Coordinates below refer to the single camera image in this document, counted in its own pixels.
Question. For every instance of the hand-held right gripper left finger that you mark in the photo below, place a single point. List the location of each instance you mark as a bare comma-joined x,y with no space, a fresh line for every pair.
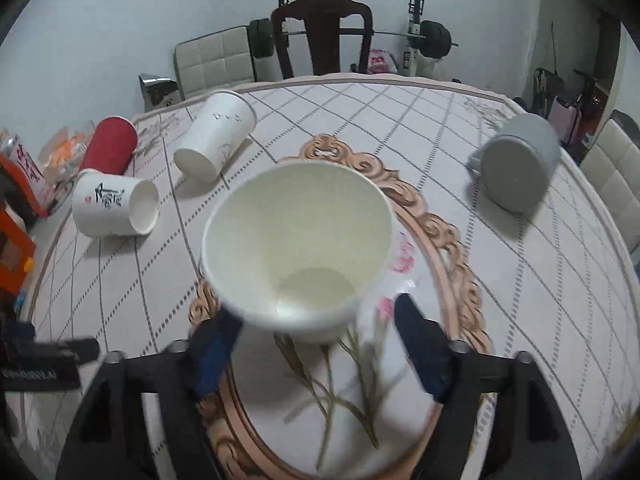
214,360

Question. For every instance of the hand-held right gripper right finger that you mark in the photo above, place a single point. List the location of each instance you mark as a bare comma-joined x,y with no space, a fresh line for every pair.
425,350

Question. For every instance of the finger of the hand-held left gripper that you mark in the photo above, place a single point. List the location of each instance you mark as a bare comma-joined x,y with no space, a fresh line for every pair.
82,350

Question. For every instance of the plain white paper cup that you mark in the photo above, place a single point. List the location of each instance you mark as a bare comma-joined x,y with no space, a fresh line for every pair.
300,220

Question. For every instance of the white cup with black calligraphy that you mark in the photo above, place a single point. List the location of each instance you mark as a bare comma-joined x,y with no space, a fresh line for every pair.
102,205

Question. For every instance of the red paper cup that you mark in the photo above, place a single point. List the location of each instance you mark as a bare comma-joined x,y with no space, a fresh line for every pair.
110,145

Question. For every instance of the white cup with bird print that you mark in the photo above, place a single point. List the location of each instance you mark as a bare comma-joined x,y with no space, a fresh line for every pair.
220,130

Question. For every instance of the orange box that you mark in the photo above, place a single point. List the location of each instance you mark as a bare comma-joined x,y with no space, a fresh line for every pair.
15,250

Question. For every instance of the orange and white carton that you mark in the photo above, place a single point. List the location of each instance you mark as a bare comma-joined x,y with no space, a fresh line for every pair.
22,175

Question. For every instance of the grey mug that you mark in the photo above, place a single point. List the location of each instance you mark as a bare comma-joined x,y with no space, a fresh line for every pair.
515,175

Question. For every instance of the clear plastic snack bag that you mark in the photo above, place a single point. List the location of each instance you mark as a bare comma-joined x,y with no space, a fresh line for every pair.
65,152

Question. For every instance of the beige padded chair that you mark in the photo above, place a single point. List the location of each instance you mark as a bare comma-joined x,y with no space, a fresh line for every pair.
215,60
615,160

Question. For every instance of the pink suitcase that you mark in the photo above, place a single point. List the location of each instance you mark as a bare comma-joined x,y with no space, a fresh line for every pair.
565,120

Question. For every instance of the shiny metal box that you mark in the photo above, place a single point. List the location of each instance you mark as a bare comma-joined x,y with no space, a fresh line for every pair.
157,91

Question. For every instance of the red and white plastic bag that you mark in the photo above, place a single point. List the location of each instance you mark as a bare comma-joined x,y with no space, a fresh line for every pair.
381,62

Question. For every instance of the black scooter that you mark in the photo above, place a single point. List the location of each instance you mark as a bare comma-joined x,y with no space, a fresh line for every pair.
587,95

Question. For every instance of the black barbell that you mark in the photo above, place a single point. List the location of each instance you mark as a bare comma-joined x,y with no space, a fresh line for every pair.
435,37

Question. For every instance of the dark wooden chair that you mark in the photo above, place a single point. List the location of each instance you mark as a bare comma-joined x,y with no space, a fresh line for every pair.
325,35

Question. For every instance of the white barbell rack post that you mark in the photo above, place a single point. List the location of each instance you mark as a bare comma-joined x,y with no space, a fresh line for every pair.
414,35

